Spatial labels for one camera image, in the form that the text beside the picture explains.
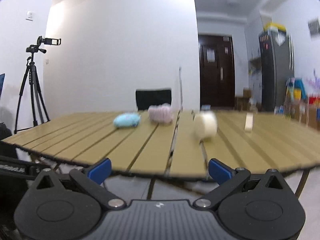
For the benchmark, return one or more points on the small wooden block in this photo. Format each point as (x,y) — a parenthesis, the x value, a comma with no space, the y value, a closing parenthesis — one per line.
(249,122)

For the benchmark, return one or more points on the white cabinet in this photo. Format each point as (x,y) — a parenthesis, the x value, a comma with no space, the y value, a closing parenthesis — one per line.
(255,85)

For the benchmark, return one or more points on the blue plush toy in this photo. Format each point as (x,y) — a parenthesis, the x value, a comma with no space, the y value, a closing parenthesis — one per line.
(126,121)

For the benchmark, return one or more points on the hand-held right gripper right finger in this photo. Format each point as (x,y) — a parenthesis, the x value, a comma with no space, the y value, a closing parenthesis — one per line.
(220,171)

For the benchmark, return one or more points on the dark brown door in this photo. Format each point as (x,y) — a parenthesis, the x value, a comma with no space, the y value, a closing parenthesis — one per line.
(215,72)

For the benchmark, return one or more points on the white wall vent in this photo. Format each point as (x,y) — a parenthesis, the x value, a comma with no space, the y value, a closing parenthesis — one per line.
(314,28)

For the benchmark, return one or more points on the small cardboard box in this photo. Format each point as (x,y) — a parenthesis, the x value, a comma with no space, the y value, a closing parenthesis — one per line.
(242,100)

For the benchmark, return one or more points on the cream tape roll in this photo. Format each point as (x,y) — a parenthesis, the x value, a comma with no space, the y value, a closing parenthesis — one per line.
(205,126)

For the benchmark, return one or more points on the black folding chair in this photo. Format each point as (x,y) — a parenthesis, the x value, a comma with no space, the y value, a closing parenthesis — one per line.
(152,100)

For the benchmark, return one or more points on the tan folding table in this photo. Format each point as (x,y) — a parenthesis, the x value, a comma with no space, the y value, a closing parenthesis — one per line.
(100,140)

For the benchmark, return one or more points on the black tripod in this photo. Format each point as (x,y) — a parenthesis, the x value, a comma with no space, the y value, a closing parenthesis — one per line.
(32,75)

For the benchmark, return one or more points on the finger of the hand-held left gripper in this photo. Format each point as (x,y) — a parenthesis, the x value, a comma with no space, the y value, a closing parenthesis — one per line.
(17,160)

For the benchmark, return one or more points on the purple fluffy towel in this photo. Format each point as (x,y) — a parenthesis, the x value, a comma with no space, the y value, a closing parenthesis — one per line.
(161,113)

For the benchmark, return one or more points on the blue gift bag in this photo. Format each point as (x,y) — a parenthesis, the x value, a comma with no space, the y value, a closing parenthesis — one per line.
(297,88)

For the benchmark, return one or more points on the red gift box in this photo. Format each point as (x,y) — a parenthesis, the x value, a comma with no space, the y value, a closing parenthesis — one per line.
(315,110)

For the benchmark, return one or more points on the grey refrigerator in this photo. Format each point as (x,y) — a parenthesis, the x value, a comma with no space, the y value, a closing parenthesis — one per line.
(272,75)

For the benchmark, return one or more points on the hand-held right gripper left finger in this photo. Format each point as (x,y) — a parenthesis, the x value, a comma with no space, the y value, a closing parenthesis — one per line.
(100,170)

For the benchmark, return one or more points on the white wall switch box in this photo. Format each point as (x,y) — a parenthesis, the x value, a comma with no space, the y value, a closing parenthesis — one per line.
(29,15)

